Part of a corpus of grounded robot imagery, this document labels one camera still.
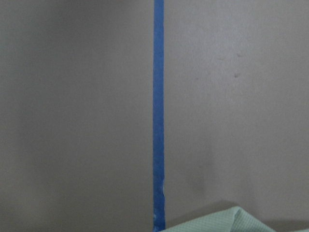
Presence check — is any olive green long-sleeve shirt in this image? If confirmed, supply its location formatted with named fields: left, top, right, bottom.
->
left=166, top=206, right=309, bottom=232

